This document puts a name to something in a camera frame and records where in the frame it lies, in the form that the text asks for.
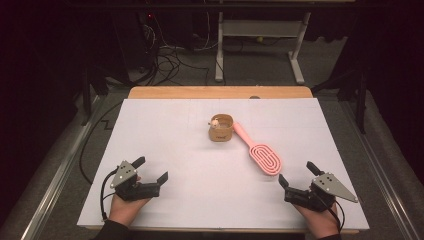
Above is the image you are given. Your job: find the black metal stand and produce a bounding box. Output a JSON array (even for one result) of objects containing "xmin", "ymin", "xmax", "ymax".
[
  {"xmin": 80, "ymin": 63, "xmax": 110, "ymax": 127},
  {"xmin": 311, "ymin": 64, "xmax": 368, "ymax": 135}
]

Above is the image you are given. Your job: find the white metal desk frame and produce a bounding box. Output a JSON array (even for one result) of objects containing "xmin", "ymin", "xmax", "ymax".
[{"xmin": 214, "ymin": 0, "xmax": 313, "ymax": 85}]

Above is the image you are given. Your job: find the white board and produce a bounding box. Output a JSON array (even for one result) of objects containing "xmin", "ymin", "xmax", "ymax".
[{"xmin": 77, "ymin": 98, "xmax": 370, "ymax": 231}]

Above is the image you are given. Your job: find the dark computer tower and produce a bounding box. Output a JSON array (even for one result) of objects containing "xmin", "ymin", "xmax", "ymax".
[{"xmin": 111, "ymin": 9, "xmax": 158, "ymax": 84}]

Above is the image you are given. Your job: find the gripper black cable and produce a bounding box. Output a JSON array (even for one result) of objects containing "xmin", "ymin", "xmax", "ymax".
[
  {"xmin": 328, "ymin": 198, "xmax": 346, "ymax": 234},
  {"xmin": 99, "ymin": 167, "xmax": 120, "ymax": 223}
]

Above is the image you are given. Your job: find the aluminium rail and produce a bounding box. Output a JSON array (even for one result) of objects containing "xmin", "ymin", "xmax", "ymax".
[
  {"xmin": 19, "ymin": 95, "xmax": 103, "ymax": 240},
  {"xmin": 338, "ymin": 99, "xmax": 424, "ymax": 240}
]

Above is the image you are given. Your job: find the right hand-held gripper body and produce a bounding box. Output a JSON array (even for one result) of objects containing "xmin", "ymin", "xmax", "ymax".
[{"xmin": 284, "ymin": 172, "xmax": 359, "ymax": 213}]

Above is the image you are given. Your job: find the person's right hand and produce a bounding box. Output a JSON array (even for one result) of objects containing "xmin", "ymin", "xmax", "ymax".
[{"xmin": 293, "ymin": 201, "xmax": 340, "ymax": 239}]

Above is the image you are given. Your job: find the wooden cup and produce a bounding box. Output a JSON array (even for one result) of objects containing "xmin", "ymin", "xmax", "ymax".
[{"xmin": 208, "ymin": 113, "xmax": 235, "ymax": 143}]

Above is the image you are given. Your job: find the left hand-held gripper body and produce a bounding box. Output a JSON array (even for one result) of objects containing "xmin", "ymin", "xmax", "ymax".
[{"xmin": 109, "ymin": 160, "xmax": 162, "ymax": 202}]

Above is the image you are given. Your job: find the person's left hand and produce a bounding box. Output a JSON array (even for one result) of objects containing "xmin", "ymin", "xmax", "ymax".
[{"xmin": 108, "ymin": 194, "xmax": 152, "ymax": 228}]

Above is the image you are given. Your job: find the wooden table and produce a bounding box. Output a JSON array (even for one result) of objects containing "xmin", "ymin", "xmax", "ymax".
[{"xmin": 77, "ymin": 85, "xmax": 370, "ymax": 235}]

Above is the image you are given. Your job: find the tangle of black cables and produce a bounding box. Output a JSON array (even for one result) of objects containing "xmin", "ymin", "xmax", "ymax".
[{"xmin": 141, "ymin": 11, "xmax": 212, "ymax": 87}]

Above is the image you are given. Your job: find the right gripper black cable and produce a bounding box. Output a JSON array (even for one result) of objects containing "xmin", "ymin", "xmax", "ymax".
[{"xmin": 328, "ymin": 198, "xmax": 346, "ymax": 234}]

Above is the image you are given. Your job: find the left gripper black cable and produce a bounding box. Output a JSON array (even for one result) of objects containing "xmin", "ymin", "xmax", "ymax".
[{"xmin": 99, "ymin": 167, "xmax": 120, "ymax": 223}]

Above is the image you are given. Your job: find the long black floor cable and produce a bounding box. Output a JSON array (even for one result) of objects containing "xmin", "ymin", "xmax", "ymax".
[{"xmin": 78, "ymin": 100, "xmax": 125, "ymax": 185}]

